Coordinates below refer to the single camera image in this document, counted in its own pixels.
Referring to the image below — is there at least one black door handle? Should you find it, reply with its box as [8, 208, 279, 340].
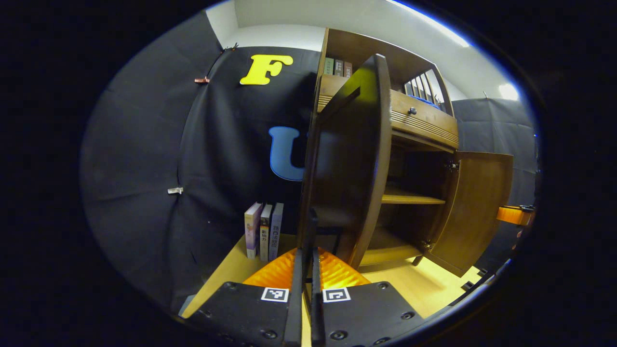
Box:
[302, 207, 320, 263]

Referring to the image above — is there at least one wooden inner cabinet shelf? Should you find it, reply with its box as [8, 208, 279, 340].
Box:
[382, 186, 446, 205]

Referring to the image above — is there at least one wooden cabinet door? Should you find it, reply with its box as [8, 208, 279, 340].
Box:
[296, 53, 393, 270]
[424, 151, 514, 278]

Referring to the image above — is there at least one wooden cabinet drawer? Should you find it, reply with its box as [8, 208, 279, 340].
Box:
[318, 75, 459, 150]

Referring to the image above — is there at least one black backdrop cloth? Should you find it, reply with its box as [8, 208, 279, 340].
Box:
[80, 12, 321, 314]
[451, 98, 538, 275]

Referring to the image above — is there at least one wooden double-door shoe cabinet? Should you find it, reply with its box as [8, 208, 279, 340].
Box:
[316, 27, 461, 268]

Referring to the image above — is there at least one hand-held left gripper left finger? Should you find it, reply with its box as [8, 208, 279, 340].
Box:
[186, 248, 304, 347]

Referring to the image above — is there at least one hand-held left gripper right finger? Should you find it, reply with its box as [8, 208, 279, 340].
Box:
[311, 247, 425, 347]

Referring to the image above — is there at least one light purple book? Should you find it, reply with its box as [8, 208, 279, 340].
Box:
[244, 202, 263, 260]

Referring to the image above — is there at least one white pink book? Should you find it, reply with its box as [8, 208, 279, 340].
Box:
[259, 204, 273, 262]

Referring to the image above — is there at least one grey blue book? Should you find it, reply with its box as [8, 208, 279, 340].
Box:
[268, 202, 284, 262]

